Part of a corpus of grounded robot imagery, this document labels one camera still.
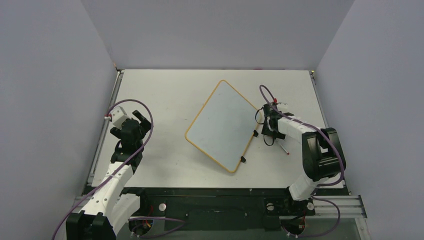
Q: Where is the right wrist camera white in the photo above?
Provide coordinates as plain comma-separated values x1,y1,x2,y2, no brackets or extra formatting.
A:
272,98,289,114

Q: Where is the aluminium rail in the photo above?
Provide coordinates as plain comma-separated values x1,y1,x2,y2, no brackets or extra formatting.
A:
309,70,329,127
86,69,125,186

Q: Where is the left aluminium rail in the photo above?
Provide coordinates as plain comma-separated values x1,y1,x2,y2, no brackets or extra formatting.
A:
86,69,125,186

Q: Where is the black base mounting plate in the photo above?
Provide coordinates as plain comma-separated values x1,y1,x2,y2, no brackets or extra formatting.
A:
118,187,337,234

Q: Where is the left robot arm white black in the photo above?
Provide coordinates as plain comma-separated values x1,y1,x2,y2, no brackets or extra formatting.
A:
65,107,153,240

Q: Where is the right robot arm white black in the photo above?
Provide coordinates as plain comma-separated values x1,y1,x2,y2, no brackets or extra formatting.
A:
261,103,346,214

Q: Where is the yellow framed whiteboard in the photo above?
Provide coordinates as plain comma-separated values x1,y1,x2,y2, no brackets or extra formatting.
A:
184,80,262,173

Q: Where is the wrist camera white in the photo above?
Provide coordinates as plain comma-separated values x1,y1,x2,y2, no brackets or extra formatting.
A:
104,106,130,130
272,98,289,114

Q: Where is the front aluminium extrusion bar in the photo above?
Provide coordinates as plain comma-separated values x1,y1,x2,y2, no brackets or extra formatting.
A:
313,195,367,219

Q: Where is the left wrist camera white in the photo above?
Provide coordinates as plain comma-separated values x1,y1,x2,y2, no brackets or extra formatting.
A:
104,106,130,130

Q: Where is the right aluminium rail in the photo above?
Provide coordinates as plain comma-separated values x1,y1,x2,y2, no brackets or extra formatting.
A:
309,70,329,127

